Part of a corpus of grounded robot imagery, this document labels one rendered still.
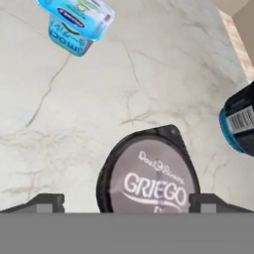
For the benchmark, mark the black round yogurt container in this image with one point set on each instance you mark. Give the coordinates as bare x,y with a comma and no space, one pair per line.
149,175

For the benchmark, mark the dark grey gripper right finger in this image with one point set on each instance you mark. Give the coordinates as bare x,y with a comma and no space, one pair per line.
205,200

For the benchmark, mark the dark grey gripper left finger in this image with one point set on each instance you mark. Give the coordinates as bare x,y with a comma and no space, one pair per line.
46,201

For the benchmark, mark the dark blue barcode yogurt container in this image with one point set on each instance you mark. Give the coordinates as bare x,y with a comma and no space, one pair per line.
239,120

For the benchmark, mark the light blue yogurt cup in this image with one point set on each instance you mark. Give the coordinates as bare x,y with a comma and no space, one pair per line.
76,23

